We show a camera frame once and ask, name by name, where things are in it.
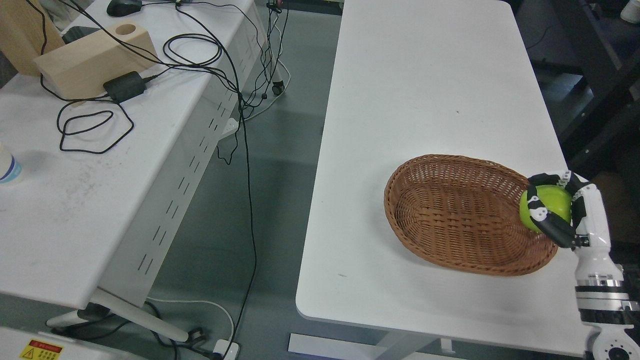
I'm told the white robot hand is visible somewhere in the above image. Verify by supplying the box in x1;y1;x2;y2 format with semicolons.
526;170;611;256

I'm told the green apple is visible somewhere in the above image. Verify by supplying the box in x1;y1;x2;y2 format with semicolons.
519;184;572;234

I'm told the black metal right shelf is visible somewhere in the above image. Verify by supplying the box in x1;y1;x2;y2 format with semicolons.
510;0;639;244

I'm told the brown wicker basket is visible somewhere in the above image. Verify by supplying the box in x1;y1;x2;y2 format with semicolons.
383;154;558;277

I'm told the white table with basket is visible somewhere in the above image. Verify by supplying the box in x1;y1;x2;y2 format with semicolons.
289;0;589;360

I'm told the white power strip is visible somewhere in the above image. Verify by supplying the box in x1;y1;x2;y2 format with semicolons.
212;339;240;360

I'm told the black power adapter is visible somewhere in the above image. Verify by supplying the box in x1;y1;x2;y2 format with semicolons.
102;71;146;104

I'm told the white perforated desk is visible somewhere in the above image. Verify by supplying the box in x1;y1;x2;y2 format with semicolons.
1;0;263;332

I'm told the black computer mouse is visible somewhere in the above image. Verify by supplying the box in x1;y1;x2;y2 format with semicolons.
106;0;143;18

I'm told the wooden block with hole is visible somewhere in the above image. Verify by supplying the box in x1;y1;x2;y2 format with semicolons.
34;20;157;100

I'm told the paper cup blue band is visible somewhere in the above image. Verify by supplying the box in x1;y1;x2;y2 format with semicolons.
0;142;23;186

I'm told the white floor device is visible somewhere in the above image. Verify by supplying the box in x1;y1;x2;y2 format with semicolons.
0;326;144;360

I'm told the wooden box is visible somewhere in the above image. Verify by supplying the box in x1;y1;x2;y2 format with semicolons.
0;0;66;76

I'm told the long black hanging cable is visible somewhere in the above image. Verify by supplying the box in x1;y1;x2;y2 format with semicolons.
170;0;258;351

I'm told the black looped desk cable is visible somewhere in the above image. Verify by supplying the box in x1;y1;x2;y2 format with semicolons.
25;0;241;154

